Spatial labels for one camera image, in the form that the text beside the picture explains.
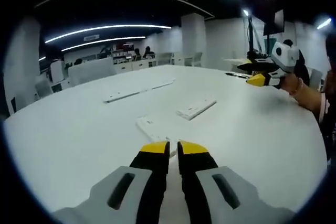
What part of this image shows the white side desk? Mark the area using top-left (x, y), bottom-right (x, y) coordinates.
top-left (223, 57), bottom-right (249, 74)

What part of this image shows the wide white pillar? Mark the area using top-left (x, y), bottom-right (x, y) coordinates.
top-left (4, 20), bottom-right (42, 112)

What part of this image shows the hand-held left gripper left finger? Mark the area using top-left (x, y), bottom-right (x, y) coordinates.
top-left (52, 140), bottom-right (171, 224)

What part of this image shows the tall white pillar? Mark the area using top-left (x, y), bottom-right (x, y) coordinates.
top-left (180, 14), bottom-right (206, 66)

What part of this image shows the black floor stand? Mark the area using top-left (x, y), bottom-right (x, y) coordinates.
top-left (246, 11), bottom-right (263, 61)

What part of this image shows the dark flat object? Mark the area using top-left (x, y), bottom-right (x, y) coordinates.
top-left (225, 71), bottom-right (252, 78)

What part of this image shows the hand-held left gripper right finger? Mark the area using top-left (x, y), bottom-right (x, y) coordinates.
top-left (177, 140), bottom-right (297, 224)

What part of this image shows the white socket holder cover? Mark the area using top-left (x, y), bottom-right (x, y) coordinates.
top-left (175, 99), bottom-right (218, 122)

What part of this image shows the group of white office chairs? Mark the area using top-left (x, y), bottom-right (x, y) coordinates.
top-left (34, 50), bottom-right (204, 96)

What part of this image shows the straight ceiling light strip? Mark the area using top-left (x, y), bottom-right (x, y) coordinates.
top-left (61, 35), bottom-right (146, 52)
top-left (44, 24), bottom-right (173, 44)
top-left (316, 18), bottom-right (333, 30)

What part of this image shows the green board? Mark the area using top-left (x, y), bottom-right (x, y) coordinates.
top-left (264, 37), bottom-right (278, 57)

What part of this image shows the person's right hand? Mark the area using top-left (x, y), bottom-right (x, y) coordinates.
top-left (279, 72), bottom-right (298, 94)

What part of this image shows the long white socket holder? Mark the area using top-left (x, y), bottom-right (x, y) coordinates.
top-left (103, 78), bottom-right (176, 104)

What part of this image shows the black monitor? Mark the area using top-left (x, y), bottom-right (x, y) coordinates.
top-left (263, 9), bottom-right (286, 36)

